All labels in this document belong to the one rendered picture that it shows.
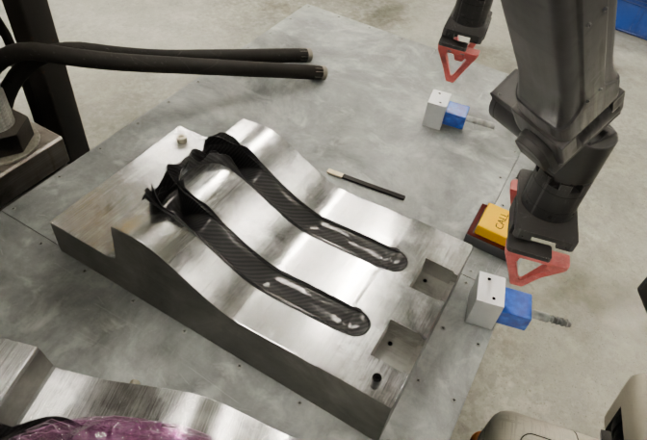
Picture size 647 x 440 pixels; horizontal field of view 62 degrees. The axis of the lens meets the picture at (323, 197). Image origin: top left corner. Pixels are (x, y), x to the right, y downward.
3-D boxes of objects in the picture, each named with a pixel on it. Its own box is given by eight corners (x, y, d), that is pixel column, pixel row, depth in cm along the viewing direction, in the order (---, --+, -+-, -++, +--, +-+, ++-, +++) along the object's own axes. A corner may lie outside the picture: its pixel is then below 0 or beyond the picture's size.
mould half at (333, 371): (455, 285, 78) (483, 222, 68) (377, 443, 61) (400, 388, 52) (183, 152, 93) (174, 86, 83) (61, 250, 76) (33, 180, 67)
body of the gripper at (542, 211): (509, 239, 58) (534, 190, 53) (514, 178, 65) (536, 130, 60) (571, 256, 57) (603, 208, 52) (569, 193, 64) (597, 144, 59)
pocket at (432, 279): (452, 291, 71) (458, 273, 68) (436, 321, 67) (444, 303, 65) (419, 275, 72) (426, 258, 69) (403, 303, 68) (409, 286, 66)
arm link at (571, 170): (597, 146, 49) (635, 130, 51) (540, 105, 53) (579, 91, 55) (566, 199, 54) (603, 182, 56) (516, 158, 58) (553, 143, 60)
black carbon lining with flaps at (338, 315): (410, 264, 71) (427, 215, 64) (353, 359, 61) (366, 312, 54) (200, 162, 81) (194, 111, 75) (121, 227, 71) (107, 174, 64)
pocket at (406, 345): (420, 354, 64) (427, 338, 61) (401, 391, 60) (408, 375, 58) (385, 336, 65) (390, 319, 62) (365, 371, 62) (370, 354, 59)
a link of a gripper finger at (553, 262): (485, 290, 63) (511, 238, 56) (490, 245, 68) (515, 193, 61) (544, 307, 62) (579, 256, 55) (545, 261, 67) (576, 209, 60)
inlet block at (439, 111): (492, 130, 105) (501, 107, 102) (488, 144, 102) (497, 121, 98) (427, 111, 108) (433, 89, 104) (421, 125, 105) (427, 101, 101)
